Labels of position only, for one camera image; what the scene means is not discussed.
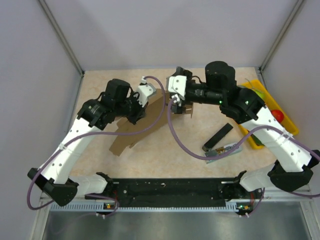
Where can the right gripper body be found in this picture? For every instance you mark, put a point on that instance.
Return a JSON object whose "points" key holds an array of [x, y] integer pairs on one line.
{"points": [[179, 108]]}

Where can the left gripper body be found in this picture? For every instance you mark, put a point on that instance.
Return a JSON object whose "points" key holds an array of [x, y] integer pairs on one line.
{"points": [[133, 109]]}

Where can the brown cardboard box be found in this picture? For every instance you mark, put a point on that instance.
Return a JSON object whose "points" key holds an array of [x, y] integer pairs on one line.
{"points": [[155, 105]]}

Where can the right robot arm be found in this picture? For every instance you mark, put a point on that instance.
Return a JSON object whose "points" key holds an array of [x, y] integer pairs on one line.
{"points": [[294, 161]]}

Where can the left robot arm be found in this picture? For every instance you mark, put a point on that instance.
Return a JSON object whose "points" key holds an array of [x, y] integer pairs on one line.
{"points": [[118, 100]]}

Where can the black rectangular bar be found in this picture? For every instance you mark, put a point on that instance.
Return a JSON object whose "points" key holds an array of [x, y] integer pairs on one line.
{"points": [[217, 137]]}

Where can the yellow plastic tray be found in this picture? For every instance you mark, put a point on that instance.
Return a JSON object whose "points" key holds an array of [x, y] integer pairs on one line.
{"points": [[271, 104]]}

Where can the green apple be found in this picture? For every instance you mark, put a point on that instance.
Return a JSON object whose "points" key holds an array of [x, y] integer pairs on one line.
{"points": [[260, 94]]}

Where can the green lime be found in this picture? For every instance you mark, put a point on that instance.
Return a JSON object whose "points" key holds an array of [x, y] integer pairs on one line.
{"points": [[256, 140]]}

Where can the red apple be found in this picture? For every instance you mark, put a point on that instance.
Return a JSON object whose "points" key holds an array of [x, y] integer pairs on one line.
{"points": [[278, 115]]}

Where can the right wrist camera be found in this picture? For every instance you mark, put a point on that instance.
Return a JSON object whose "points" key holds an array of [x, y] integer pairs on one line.
{"points": [[176, 86]]}

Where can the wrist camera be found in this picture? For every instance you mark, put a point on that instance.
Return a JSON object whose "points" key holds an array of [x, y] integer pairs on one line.
{"points": [[146, 90], [176, 86]]}

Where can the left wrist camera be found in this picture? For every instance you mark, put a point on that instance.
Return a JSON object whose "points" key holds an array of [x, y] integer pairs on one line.
{"points": [[146, 90]]}

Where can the aluminium rail frame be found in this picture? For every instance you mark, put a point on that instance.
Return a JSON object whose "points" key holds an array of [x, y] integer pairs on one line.
{"points": [[108, 205]]}

